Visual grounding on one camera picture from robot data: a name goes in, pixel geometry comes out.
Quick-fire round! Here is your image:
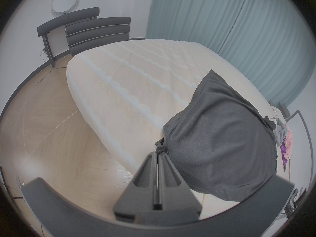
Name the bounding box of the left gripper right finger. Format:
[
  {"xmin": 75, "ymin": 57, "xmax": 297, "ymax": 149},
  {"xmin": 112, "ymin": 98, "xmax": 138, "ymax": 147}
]
[{"xmin": 158, "ymin": 154, "xmax": 202, "ymax": 220}]

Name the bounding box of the pink garment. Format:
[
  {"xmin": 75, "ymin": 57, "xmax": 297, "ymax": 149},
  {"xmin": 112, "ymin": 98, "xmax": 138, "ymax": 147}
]
[{"xmin": 281, "ymin": 130, "xmax": 295, "ymax": 159}]

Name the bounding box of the black cable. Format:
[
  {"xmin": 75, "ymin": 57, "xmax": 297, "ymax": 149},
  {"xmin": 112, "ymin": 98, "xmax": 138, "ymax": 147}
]
[{"xmin": 35, "ymin": 49, "xmax": 54, "ymax": 84}]

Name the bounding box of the black chest of drawers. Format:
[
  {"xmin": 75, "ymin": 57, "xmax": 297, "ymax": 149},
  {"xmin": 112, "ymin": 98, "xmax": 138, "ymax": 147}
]
[{"xmin": 65, "ymin": 17, "xmax": 131, "ymax": 57}]

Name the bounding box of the black T-shirt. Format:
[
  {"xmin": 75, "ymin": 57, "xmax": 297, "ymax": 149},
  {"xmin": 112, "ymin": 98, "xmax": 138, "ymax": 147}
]
[{"xmin": 155, "ymin": 69, "xmax": 278, "ymax": 202}]

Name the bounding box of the dark grey dressing table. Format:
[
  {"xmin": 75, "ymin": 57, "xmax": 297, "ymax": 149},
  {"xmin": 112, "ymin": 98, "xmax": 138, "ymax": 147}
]
[{"xmin": 37, "ymin": 7, "xmax": 100, "ymax": 68}]

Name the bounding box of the grey garment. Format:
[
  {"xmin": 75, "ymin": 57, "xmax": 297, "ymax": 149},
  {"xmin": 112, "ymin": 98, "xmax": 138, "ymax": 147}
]
[{"xmin": 270, "ymin": 121, "xmax": 289, "ymax": 146}]

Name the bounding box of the bed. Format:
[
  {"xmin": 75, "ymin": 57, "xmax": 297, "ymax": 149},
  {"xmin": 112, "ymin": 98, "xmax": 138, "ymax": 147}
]
[{"xmin": 66, "ymin": 39, "xmax": 290, "ymax": 207}]

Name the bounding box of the round mirror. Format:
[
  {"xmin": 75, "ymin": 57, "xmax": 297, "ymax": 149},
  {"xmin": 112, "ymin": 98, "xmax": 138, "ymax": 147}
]
[{"xmin": 51, "ymin": 0, "xmax": 79, "ymax": 16}]

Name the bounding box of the purple garment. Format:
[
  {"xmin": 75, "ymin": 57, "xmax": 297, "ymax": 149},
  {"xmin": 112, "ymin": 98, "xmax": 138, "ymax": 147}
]
[{"xmin": 280, "ymin": 137, "xmax": 291, "ymax": 166}]

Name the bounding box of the blue-green curtain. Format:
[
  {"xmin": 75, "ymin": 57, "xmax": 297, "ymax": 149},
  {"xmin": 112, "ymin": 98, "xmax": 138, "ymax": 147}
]
[
  {"xmin": 218, "ymin": 0, "xmax": 316, "ymax": 109},
  {"xmin": 146, "ymin": 0, "xmax": 250, "ymax": 56}
]

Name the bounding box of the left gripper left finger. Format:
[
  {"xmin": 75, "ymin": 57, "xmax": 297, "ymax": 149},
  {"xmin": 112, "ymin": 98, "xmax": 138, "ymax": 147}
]
[{"xmin": 113, "ymin": 152, "xmax": 158, "ymax": 223}]

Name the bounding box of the white printed pillow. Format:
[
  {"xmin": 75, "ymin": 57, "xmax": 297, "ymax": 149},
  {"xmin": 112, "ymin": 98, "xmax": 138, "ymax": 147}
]
[{"xmin": 270, "ymin": 105, "xmax": 284, "ymax": 120}]

